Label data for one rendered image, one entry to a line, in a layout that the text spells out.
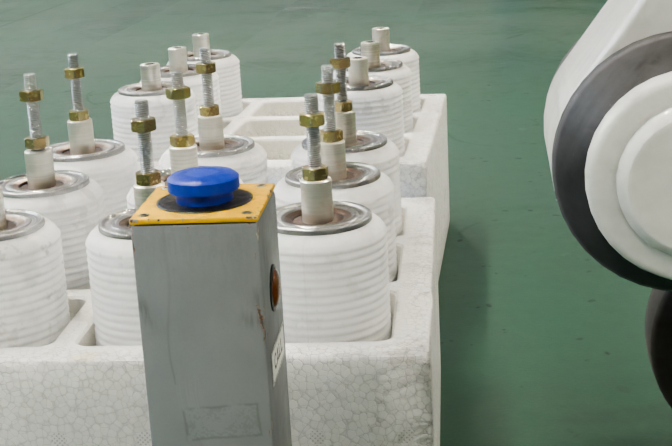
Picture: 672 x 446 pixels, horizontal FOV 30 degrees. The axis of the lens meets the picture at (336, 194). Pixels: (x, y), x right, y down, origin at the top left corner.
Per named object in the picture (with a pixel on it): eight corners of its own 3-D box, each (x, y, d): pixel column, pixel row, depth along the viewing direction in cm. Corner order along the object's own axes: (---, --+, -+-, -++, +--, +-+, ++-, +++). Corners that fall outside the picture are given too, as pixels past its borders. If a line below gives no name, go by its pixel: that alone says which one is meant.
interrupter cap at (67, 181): (38, 206, 96) (37, 197, 96) (-26, 195, 101) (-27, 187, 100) (109, 183, 102) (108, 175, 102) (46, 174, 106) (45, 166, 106)
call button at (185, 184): (246, 198, 72) (243, 163, 71) (235, 217, 68) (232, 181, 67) (177, 199, 72) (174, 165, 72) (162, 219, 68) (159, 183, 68)
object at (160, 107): (215, 230, 150) (203, 81, 146) (195, 255, 141) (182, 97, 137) (138, 231, 152) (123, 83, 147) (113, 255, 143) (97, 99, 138)
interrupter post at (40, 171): (41, 194, 100) (36, 154, 99) (21, 191, 101) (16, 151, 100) (63, 187, 102) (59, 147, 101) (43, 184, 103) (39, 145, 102)
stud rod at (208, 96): (218, 131, 111) (212, 47, 109) (213, 134, 111) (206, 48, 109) (209, 131, 112) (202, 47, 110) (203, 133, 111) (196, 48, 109)
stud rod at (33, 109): (35, 165, 101) (24, 72, 99) (47, 164, 101) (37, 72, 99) (32, 168, 100) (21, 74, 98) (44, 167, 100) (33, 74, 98)
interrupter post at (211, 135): (229, 148, 112) (226, 112, 112) (221, 154, 110) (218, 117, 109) (204, 148, 113) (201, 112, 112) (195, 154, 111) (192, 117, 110)
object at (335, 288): (299, 499, 86) (283, 249, 82) (246, 445, 95) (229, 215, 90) (420, 465, 90) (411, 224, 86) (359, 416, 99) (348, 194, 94)
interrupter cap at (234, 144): (264, 141, 114) (264, 134, 114) (241, 161, 107) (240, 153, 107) (186, 141, 116) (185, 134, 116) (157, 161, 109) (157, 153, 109)
